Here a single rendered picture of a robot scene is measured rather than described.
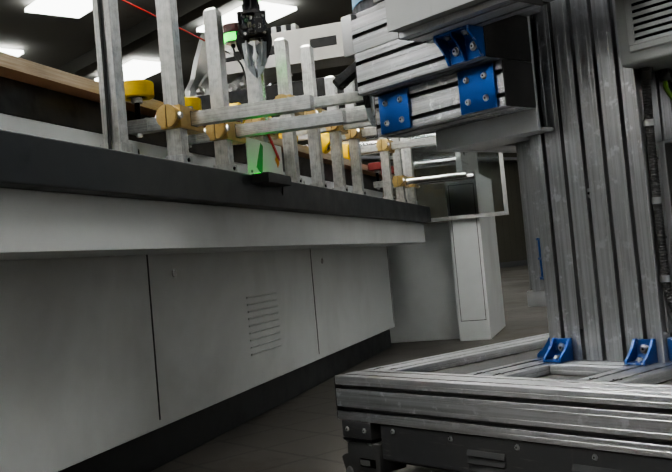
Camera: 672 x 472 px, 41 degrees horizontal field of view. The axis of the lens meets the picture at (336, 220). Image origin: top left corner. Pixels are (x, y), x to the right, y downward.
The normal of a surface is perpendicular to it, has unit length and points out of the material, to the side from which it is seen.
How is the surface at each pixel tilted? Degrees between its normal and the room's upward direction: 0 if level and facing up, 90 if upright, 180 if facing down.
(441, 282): 90
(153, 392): 90
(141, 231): 90
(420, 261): 90
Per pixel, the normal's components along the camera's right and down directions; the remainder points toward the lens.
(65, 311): 0.95, -0.10
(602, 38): -0.76, 0.04
